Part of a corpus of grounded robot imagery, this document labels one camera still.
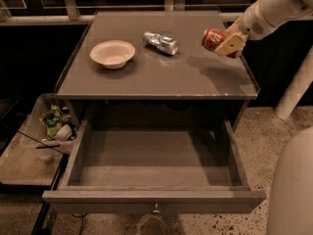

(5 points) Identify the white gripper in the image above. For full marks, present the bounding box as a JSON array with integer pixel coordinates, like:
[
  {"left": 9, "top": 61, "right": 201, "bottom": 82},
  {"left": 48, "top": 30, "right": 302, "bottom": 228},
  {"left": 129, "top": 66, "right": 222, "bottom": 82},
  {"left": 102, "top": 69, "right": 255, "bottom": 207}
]
[{"left": 214, "top": 0, "right": 277, "bottom": 57}]

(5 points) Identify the red coke can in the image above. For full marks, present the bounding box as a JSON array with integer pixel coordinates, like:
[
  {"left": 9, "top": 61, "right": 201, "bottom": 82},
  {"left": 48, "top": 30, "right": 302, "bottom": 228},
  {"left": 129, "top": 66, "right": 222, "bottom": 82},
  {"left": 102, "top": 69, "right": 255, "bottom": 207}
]
[{"left": 201, "top": 28, "right": 228, "bottom": 52}]

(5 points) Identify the crushed silver can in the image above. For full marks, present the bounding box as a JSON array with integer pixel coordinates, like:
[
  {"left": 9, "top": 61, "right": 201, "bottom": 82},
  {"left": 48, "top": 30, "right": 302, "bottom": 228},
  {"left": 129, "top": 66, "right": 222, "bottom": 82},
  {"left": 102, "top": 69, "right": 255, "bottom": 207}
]
[{"left": 143, "top": 31, "right": 178, "bottom": 56}]

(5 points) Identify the grey cabinet with flat top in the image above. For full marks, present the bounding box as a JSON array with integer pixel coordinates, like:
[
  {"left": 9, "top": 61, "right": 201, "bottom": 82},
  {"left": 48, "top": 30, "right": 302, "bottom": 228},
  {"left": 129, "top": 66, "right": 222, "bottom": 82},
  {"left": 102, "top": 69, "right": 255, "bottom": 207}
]
[{"left": 56, "top": 11, "right": 258, "bottom": 114}]

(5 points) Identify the open grey top drawer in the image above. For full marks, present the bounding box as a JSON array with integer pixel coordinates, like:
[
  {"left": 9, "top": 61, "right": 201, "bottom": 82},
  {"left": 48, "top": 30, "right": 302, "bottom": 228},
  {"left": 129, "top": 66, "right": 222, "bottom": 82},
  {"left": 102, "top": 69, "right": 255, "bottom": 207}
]
[{"left": 43, "top": 121, "right": 266, "bottom": 214}]

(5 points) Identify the round metal drawer knob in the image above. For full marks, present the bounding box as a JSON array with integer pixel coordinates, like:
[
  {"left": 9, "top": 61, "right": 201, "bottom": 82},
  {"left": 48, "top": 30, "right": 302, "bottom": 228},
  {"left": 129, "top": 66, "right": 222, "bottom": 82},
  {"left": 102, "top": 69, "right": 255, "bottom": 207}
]
[{"left": 152, "top": 204, "right": 161, "bottom": 215}]

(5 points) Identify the metal window railing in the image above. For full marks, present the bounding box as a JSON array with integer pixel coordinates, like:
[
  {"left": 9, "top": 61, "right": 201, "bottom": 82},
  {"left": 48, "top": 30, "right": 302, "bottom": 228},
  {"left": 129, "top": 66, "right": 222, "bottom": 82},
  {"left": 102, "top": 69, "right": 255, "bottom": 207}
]
[{"left": 0, "top": 0, "right": 262, "bottom": 25}]

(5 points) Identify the white paper bowl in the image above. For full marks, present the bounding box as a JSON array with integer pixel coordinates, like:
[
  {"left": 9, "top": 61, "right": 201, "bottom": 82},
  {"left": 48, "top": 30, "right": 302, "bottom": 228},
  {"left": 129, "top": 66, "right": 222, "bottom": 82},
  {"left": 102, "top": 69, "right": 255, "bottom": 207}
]
[{"left": 90, "top": 40, "right": 135, "bottom": 70}]

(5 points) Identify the white cup in bin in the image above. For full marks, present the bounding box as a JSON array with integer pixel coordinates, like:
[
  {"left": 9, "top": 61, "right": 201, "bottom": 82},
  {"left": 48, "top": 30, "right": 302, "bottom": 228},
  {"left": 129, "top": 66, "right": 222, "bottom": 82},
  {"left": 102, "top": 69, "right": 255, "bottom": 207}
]
[{"left": 55, "top": 124, "right": 72, "bottom": 141}]

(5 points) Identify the green snack bag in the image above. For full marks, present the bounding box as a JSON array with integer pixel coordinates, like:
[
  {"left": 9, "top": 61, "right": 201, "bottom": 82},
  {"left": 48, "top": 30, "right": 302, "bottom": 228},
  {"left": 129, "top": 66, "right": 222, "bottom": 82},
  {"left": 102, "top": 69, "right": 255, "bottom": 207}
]
[{"left": 39, "top": 105, "right": 64, "bottom": 140}]

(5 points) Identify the clear plastic bin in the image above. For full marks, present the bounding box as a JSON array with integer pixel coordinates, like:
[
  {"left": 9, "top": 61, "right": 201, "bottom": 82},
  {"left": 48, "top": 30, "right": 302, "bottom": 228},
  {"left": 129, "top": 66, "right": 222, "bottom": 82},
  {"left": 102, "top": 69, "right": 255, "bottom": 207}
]
[{"left": 0, "top": 93, "right": 75, "bottom": 186}]

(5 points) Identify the black cable on floor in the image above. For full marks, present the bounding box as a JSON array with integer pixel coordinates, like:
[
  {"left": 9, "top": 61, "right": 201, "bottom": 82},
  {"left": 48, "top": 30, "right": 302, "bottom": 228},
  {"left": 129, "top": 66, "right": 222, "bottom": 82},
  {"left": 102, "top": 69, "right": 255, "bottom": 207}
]
[{"left": 69, "top": 212, "right": 90, "bottom": 235}]

